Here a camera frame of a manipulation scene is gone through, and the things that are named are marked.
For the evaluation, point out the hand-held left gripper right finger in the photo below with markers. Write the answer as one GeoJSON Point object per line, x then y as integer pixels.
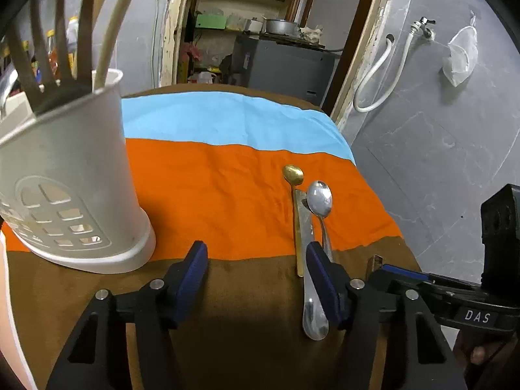
{"type": "Point", "coordinates": [323, 288]}

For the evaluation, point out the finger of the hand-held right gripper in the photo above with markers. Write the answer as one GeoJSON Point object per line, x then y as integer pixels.
{"type": "Point", "coordinates": [386, 282]}
{"type": "Point", "coordinates": [400, 269]}

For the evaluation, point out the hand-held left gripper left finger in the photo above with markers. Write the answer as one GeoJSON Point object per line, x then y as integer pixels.
{"type": "Point", "coordinates": [191, 278]}

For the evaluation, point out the steel table knife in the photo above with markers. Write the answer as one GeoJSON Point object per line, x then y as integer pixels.
{"type": "Point", "coordinates": [302, 227]}

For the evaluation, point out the shiny silver spoon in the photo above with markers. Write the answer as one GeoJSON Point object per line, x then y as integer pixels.
{"type": "Point", "coordinates": [319, 200]}

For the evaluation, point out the gold spoon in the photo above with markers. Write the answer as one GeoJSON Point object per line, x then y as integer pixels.
{"type": "Point", "coordinates": [293, 174]}

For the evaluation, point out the white plastic utensil holder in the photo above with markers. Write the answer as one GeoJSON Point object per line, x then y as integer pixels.
{"type": "Point", "coordinates": [73, 162]}

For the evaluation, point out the person's right hand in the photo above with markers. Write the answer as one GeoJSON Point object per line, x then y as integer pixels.
{"type": "Point", "coordinates": [477, 353]}

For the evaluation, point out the striped blanket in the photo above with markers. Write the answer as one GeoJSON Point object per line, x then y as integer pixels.
{"type": "Point", "coordinates": [227, 195]}

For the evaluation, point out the white plastic jug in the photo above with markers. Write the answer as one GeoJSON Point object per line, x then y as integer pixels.
{"type": "Point", "coordinates": [205, 78]}

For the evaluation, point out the white plastic bag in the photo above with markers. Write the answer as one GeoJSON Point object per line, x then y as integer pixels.
{"type": "Point", "coordinates": [461, 55]}

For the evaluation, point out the grey cabinet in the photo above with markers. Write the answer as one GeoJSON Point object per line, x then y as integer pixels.
{"type": "Point", "coordinates": [284, 69]}

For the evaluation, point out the pink flowered cloth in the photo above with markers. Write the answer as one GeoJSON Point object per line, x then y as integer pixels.
{"type": "Point", "coordinates": [193, 53]}

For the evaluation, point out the green box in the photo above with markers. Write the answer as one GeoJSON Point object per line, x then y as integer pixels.
{"type": "Point", "coordinates": [210, 21]}

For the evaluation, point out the metal pot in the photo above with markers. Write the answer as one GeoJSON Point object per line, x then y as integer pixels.
{"type": "Point", "coordinates": [282, 27]}

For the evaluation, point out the metal wall tap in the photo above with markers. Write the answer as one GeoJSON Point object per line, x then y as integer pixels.
{"type": "Point", "coordinates": [422, 26]}

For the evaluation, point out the worn door frame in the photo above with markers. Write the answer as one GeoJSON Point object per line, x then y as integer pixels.
{"type": "Point", "coordinates": [174, 28]}

